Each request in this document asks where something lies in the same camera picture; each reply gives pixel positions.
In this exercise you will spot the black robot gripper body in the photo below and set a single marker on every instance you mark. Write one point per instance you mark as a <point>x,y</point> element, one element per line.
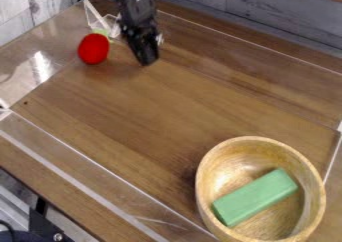
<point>138,22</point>

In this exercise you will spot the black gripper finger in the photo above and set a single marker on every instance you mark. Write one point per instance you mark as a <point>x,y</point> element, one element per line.
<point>145,48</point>

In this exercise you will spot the red plush strawberry toy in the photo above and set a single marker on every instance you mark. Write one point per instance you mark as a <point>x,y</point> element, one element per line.
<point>94,47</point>

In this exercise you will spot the wooden bowl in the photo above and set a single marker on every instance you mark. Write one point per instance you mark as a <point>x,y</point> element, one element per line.
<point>234,163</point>

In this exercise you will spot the green rectangular block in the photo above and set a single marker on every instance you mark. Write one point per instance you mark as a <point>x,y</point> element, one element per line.
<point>245,202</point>

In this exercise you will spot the clear acrylic corner bracket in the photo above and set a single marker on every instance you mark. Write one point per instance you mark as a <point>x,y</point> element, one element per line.
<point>102,24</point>

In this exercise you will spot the clear acrylic barrier wall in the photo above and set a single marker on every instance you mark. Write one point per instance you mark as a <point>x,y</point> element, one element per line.
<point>106,138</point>

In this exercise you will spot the black metal clamp bracket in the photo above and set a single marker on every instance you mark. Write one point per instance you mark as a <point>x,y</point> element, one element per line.
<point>42,227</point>

